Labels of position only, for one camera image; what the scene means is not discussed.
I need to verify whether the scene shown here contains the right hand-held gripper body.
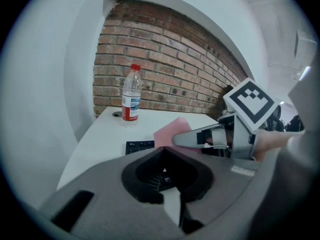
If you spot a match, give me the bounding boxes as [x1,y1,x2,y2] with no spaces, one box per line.
[217,77,282,161]

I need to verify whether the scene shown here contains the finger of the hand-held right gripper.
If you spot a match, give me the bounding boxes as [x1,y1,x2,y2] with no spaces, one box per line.
[171,123,236,152]

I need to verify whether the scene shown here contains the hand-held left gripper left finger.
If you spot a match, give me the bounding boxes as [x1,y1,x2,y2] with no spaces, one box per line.
[39,145,186,240]

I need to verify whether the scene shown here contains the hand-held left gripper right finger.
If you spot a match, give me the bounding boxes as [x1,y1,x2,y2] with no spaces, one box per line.
[164,145,261,235]

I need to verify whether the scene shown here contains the pink cloth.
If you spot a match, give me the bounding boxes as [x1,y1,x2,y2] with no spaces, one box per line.
[152,116,201,155]

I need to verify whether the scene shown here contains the black keyboard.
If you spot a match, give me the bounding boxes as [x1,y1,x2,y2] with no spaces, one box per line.
[125,140,231,192]

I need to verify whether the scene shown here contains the person's right forearm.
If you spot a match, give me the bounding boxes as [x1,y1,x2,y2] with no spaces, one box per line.
[252,128,306,161]

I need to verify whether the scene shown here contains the long ceiling light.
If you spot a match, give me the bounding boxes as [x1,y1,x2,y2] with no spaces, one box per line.
[298,65,312,82]

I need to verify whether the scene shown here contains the clear water bottle red cap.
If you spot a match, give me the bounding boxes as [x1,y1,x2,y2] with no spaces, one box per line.
[121,63,143,129]

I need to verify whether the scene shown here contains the white ceiling air conditioner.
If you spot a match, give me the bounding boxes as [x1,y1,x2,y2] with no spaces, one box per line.
[294,30,319,60]

